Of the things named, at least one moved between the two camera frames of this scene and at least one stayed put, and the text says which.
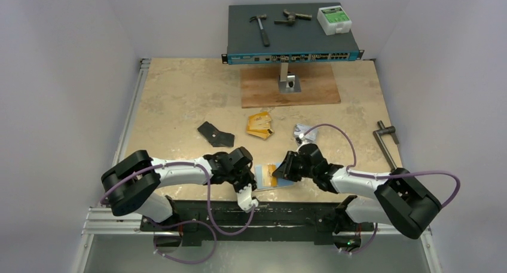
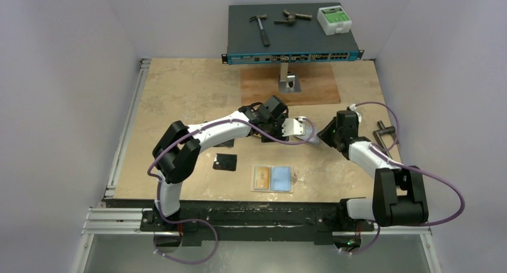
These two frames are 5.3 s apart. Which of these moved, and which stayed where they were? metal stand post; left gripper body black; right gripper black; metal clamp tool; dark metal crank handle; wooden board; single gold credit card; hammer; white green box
Moved: single gold credit card; right gripper black; left gripper body black
Stayed: metal clamp tool; white green box; metal stand post; hammer; wooden board; dark metal crank handle
